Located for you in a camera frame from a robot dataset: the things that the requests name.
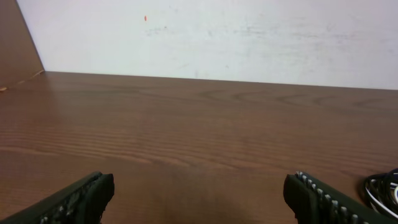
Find black USB cable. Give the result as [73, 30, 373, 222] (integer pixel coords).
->
[363, 169, 398, 220]

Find brown cardboard panel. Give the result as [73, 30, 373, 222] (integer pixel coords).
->
[1, 0, 44, 91]

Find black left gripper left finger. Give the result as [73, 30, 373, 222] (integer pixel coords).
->
[1, 172, 114, 224]

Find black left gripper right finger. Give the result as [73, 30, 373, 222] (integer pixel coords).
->
[283, 171, 397, 224]

